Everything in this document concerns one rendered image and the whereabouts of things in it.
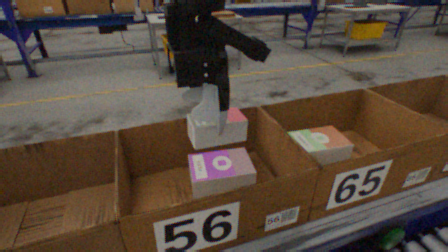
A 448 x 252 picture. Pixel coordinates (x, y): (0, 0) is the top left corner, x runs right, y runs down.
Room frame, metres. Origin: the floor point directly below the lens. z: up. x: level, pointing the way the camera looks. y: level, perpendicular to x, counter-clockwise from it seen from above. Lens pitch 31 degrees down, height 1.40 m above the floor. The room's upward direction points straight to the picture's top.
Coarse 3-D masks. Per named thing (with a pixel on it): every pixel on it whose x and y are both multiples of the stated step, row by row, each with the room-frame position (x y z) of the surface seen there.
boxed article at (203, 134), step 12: (192, 120) 0.40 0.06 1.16; (228, 120) 0.40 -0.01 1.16; (240, 120) 0.41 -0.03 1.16; (192, 132) 0.39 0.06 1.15; (204, 132) 0.38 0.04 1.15; (216, 132) 0.39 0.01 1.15; (228, 132) 0.40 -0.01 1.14; (240, 132) 0.40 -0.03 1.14; (192, 144) 0.39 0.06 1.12; (204, 144) 0.38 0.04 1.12; (216, 144) 0.39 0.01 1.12
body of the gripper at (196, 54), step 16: (176, 0) 0.41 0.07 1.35; (224, 0) 0.40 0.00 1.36; (176, 16) 0.40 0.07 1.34; (192, 16) 0.39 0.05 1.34; (208, 16) 0.40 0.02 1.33; (176, 32) 0.40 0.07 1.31; (192, 32) 0.39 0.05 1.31; (176, 48) 0.39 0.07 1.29; (192, 48) 0.39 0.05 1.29; (208, 48) 0.39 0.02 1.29; (224, 48) 0.39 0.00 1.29; (176, 64) 0.36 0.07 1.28; (192, 64) 0.37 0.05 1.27; (208, 64) 0.38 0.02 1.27; (176, 80) 0.36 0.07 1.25; (192, 80) 0.37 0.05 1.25; (208, 80) 0.38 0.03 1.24
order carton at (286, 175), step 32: (128, 128) 0.56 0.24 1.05; (160, 128) 0.58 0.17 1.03; (256, 128) 0.67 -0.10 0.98; (128, 160) 0.55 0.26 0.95; (160, 160) 0.58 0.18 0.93; (256, 160) 0.63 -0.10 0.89; (288, 160) 0.51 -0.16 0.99; (128, 192) 0.46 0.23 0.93; (160, 192) 0.50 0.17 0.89; (224, 192) 0.34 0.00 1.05; (256, 192) 0.36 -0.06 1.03; (288, 192) 0.38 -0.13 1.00; (128, 224) 0.28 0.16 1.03; (256, 224) 0.36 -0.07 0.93; (288, 224) 0.39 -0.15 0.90
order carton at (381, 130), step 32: (320, 96) 0.75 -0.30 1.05; (352, 96) 0.79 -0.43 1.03; (288, 128) 0.72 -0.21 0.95; (352, 128) 0.81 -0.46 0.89; (384, 128) 0.70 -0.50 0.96; (416, 128) 0.62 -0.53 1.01; (352, 160) 0.43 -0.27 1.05; (384, 160) 0.47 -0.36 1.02; (416, 160) 0.51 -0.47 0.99; (320, 192) 0.41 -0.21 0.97; (384, 192) 0.48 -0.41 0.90
